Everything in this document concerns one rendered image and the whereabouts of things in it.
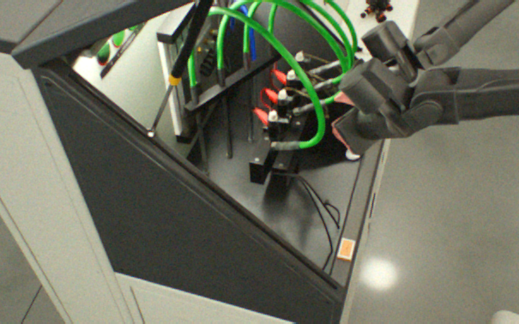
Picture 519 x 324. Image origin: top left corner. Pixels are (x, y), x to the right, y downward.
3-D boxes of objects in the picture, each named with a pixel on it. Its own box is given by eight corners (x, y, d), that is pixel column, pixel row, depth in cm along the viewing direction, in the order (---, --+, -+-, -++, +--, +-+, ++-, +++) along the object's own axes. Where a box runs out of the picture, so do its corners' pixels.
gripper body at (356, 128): (332, 125, 95) (352, 123, 88) (377, 90, 97) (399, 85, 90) (353, 156, 96) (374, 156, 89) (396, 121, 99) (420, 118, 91)
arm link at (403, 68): (413, 86, 108) (425, 71, 112) (395, 56, 107) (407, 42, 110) (385, 96, 114) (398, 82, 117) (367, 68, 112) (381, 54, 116)
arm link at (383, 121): (407, 146, 84) (431, 117, 85) (377, 113, 83) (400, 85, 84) (384, 146, 91) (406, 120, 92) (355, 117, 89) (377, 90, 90)
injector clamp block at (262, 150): (286, 207, 153) (286, 170, 141) (250, 198, 155) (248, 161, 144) (316, 123, 174) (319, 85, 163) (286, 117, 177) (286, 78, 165)
